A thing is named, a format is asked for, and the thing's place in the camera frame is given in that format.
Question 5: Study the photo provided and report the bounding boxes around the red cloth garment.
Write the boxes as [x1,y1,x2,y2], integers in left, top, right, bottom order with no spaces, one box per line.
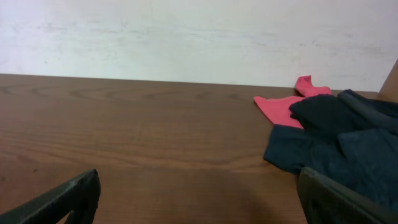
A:
[254,75,332,129]

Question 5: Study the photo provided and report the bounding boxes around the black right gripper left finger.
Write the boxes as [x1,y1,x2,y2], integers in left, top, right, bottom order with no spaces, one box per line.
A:
[1,169,101,224]

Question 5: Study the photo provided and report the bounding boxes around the dark navy garment pile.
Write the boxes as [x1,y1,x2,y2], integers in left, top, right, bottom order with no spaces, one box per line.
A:
[289,90,397,137]

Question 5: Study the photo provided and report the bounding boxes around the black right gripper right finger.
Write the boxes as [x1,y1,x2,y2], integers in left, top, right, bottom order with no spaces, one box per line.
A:
[297,167,397,224]

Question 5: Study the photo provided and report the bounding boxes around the navy blue shorts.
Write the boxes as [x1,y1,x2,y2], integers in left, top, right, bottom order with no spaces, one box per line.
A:
[264,125,397,212]

